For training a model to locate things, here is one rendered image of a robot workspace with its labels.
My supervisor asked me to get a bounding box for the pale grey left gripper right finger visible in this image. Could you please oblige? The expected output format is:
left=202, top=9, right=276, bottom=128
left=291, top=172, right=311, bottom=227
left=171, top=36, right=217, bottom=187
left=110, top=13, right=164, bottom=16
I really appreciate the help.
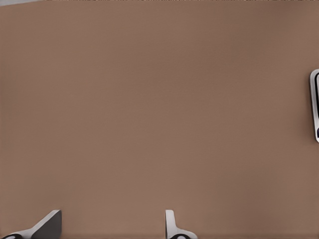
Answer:
left=164, top=209, right=198, bottom=239

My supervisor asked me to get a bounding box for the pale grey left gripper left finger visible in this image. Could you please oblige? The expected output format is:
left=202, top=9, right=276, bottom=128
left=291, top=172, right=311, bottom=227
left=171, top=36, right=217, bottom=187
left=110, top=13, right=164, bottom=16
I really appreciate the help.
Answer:
left=0, top=209, right=62, bottom=239

